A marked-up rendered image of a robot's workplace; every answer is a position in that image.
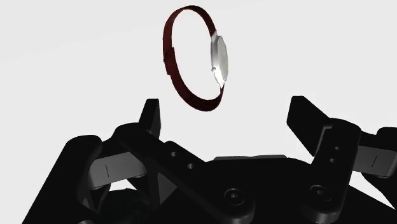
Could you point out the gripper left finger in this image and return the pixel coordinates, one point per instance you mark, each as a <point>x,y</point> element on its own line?
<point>139,145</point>

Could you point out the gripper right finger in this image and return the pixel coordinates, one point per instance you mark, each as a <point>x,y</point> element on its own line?
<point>338,145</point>

